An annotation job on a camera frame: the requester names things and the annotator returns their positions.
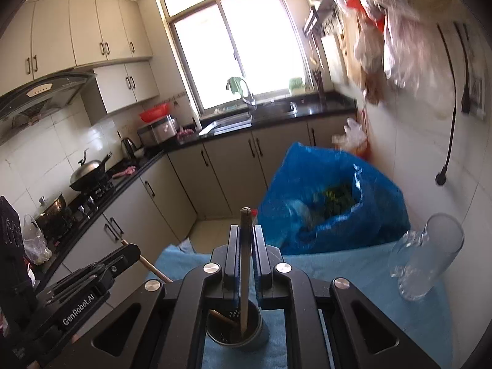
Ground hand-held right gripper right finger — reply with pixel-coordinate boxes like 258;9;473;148
252;225;442;369

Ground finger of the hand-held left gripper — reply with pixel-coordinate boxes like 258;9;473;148
46;243;141;296
36;268;116;305

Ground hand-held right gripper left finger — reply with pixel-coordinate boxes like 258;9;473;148
42;225;241;369

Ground dark brown chopstick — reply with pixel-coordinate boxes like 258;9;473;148
240;208;253;339

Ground light wooden chopstick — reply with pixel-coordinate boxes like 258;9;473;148
121;239;174;283
208;309;237;327

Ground grey chopstick holder cup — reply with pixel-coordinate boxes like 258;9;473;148
205;299;270;353

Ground black gas stove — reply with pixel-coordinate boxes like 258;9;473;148
58;179;116;225

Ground small clear plastic bag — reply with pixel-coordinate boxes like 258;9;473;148
22;214;53;266

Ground steel pot with lid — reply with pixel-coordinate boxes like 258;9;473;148
33;191;69;235

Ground black wok with lid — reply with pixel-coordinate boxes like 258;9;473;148
69;152;113;193

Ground blue tablecloth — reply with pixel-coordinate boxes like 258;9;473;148
145;238;455;369

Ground blue plastic bag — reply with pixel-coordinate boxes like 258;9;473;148
257;142;411;255

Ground beige lower cabinets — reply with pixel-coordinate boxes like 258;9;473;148
38;117;360;296

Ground dark electric kettle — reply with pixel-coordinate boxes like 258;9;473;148
121;137;142;161

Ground steel countertop appliance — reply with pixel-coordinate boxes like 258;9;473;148
137;117;180;147

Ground steel kitchen sink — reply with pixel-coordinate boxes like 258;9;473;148
199;112;253;136

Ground red plastic basin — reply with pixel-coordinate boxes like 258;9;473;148
139;104;172;122

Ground white crumpled plastic bag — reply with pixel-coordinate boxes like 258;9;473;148
331;117;371;159

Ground chrome sink faucet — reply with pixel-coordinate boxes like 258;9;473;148
241;79;258;110

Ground clear glass mug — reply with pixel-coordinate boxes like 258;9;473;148
387;213;466;302

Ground black kitchen countertop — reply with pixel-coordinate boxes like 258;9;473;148
23;90;358;277

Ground tall black utensil holder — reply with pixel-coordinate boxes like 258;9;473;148
311;67;328;111

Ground green cloth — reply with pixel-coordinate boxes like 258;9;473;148
227;77;247;97

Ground black range hood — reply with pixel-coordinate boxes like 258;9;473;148
0;68;97;145

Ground kitchen window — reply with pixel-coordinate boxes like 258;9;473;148
156;0;321;115

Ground brown paper bag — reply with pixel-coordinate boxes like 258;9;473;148
361;71;386;105

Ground white cutting board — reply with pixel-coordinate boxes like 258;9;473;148
322;35;349;85

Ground red and white plastic bag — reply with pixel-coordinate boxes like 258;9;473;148
346;0;387;74

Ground large clear plastic bag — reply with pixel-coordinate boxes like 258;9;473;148
384;6;459;118

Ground small beige wall cabinet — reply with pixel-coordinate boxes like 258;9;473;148
81;61;160;115

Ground beige upper wall cabinets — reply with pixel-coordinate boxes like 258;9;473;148
0;0;154;85

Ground metal wall rack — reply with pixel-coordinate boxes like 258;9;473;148
304;0;347;38

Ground black power cable with plug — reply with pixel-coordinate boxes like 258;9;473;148
435;23;459;186

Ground white wall socket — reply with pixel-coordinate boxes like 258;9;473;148
461;74;486;118

